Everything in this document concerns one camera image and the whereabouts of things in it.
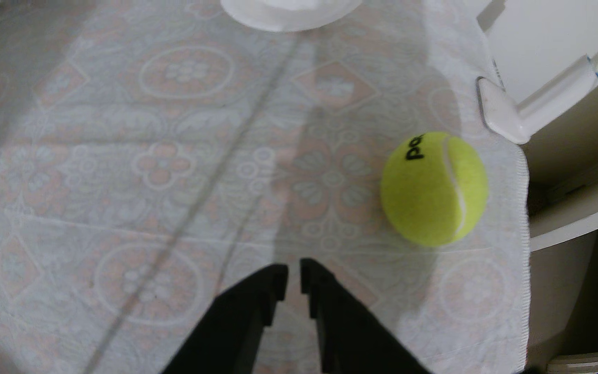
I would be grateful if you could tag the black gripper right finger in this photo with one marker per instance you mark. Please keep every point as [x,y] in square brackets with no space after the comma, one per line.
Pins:
[348,332]

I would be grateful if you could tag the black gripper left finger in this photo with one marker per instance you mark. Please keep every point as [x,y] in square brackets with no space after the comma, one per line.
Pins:
[236,322]

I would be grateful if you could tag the yellow-green tennis ball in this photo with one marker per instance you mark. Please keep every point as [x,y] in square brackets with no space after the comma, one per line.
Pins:
[429,192]

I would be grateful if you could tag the white plastic bowl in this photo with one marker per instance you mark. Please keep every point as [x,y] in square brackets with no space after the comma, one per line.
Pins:
[288,15]

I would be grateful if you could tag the white patterned table cloth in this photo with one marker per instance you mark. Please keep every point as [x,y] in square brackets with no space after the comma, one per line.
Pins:
[174,156]

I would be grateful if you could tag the white clamp with gooseneck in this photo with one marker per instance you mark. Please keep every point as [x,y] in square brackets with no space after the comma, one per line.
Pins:
[506,111]

